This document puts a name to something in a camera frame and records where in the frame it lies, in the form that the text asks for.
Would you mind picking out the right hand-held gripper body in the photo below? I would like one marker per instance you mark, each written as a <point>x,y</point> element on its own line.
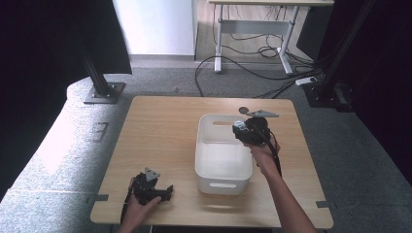
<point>256,131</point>

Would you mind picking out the grey table bracket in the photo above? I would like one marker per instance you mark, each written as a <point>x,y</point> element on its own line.
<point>98,197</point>
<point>326,204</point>

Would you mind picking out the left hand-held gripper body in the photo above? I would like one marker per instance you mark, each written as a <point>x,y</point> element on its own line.
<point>145,189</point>

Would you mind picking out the white power strip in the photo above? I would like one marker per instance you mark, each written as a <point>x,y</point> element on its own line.
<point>306,81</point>

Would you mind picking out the dark curtain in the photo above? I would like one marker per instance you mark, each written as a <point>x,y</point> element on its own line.
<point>48,64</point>
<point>382,81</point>

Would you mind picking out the person's right hand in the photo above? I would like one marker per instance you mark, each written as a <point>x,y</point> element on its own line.
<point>264,155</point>

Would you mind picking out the black metal stand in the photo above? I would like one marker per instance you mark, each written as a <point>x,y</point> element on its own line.
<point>330,77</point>
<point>100,81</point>

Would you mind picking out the white metal desk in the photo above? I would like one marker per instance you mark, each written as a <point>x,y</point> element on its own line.
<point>259,26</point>

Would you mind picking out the dark round table grommet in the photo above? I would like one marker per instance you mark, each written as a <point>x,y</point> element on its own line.
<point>243,110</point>

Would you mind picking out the person's left hand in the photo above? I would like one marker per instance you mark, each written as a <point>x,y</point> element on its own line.
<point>139,210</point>

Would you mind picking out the white plastic bin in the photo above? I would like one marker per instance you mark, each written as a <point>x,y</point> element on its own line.
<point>223,158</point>

